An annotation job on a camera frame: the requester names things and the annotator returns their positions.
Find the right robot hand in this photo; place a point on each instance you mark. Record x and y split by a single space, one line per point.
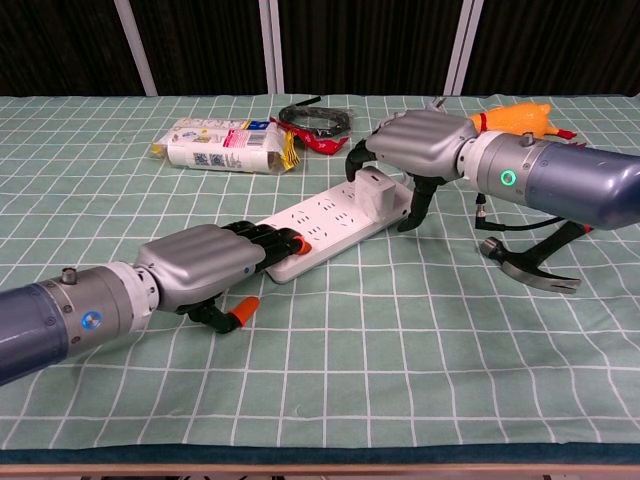
420 150

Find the white power strip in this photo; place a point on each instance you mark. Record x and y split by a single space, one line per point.
325 227

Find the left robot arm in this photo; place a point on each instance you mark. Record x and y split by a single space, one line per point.
60 315

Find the white snack package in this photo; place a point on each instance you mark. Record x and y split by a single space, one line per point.
225 145

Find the green checkered tablecloth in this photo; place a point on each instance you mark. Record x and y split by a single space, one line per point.
400 350

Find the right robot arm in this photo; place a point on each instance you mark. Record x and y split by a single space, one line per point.
550 172

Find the white plug adapter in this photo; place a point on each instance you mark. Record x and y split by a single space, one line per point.
375 192

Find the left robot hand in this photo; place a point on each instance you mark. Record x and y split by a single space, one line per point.
205 270

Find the red black claw hammer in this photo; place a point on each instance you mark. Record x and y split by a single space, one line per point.
540 260

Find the yellow rubber chicken toy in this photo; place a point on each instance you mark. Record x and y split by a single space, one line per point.
520 120

